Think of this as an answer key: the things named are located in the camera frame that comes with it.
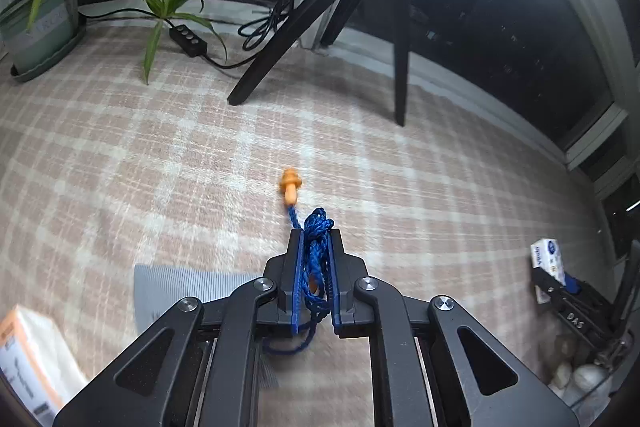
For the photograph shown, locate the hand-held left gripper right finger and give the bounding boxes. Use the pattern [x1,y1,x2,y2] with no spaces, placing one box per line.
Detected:
[327,228,583,427]

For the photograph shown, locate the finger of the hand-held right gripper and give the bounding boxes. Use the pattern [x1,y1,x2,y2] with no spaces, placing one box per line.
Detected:
[531,267,584,304]

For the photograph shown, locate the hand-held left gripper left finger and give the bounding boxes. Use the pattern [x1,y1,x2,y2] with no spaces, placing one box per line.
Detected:
[52,229,307,427]

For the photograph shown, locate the small white packet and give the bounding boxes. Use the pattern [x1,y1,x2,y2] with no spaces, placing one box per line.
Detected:
[530,238,569,306]

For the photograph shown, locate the orange earplugs with blue cord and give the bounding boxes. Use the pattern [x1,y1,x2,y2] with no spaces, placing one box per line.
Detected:
[262,168,335,356]

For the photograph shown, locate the person's right hand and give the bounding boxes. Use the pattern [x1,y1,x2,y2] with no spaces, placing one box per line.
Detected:
[550,336,619,409]

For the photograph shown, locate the small grey packet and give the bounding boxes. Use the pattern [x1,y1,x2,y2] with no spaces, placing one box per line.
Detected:
[134,264,279,391]

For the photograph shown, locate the black tripod stand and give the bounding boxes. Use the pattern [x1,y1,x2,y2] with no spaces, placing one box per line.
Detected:
[227,0,432,128]

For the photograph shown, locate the orange tissue packet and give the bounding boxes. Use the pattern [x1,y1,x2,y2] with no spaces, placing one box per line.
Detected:
[0,304,91,427]

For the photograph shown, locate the grey-green pot saucer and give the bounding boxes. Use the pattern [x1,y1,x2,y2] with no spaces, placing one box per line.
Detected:
[10,22,87,84]

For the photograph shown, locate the grey-green plant pot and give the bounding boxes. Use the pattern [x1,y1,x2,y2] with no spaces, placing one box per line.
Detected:
[0,0,84,68]

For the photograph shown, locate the black ring light cable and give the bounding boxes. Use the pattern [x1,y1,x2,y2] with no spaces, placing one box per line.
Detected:
[77,0,312,70]

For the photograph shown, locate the black inline cable switch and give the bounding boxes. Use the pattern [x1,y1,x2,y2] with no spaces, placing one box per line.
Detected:
[169,24,207,56]

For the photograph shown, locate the ring light on tripod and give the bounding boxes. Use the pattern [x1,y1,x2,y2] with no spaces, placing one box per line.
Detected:
[295,0,640,188]

